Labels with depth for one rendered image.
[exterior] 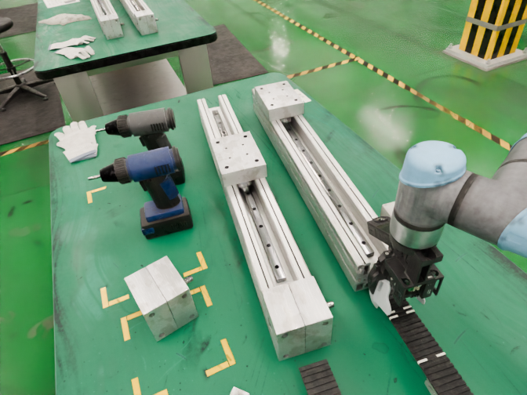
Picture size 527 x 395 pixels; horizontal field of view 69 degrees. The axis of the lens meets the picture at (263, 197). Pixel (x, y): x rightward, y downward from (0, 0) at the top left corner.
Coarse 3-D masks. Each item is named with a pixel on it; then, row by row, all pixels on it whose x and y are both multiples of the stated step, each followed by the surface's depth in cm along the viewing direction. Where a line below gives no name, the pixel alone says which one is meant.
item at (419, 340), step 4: (428, 332) 68; (416, 336) 67; (420, 336) 67; (424, 336) 67; (428, 336) 67; (404, 340) 67; (408, 340) 67; (412, 340) 67; (416, 340) 67; (420, 340) 67; (424, 340) 67; (428, 340) 66; (432, 340) 67; (408, 344) 67; (412, 344) 66; (416, 344) 66; (420, 344) 66; (424, 344) 66; (412, 348) 66
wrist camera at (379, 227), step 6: (384, 216) 72; (372, 222) 72; (378, 222) 71; (384, 222) 70; (390, 222) 70; (372, 228) 71; (378, 228) 68; (384, 228) 68; (372, 234) 72; (378, 234) 69; (384, 234) 66; (384, 240) 67; (390, 246) 65
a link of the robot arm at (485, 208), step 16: (480, 176) 49; (496, 176) 50; (512, 176) 48; (464, 192) 48; (480, 192) 47; (496, 192) 46; (512, 192) 46; (464, 208) 48; (480, 208) 46; (496, 208) 46; (512, 208) 45; (464, 224) 48; (480, 224) 47; (496, 224) 46; (512, 224) 44; (496, 240) 47; (512, 240) 45
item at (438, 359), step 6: (438, 354) 64; (444, 354) 64; (420, 360) 64; (426, 360) 64; (432, 360) 64; (438, 360) 64; (444, 360) 64; (420, 366) 63; (426, 366) 63; (432, 366) 63
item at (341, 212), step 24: (264, 120) 123; (288, 144) 105; (312, 144) 105; (288, 168) 108; (312, 168) 101; (336, 168) 95; (312, 192) 90; (336, 192) 95; (336, 216) 83; (360, 216) 85; (336, 240) 81; (360, 240) 81; (360, 264) 73; (360, 288) 78
